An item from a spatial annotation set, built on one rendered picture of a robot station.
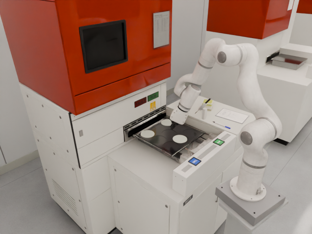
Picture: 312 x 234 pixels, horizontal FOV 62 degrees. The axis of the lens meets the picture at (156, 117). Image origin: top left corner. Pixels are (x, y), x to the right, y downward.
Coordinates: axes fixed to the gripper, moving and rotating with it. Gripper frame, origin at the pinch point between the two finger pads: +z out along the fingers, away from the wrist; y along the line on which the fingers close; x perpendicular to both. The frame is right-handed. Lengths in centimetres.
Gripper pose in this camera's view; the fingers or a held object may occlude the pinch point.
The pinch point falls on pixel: (172, 126)
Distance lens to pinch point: 176.3
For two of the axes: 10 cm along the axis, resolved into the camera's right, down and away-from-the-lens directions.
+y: 9.0, 4.1, 1.1
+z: -4.1, 7.7, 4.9
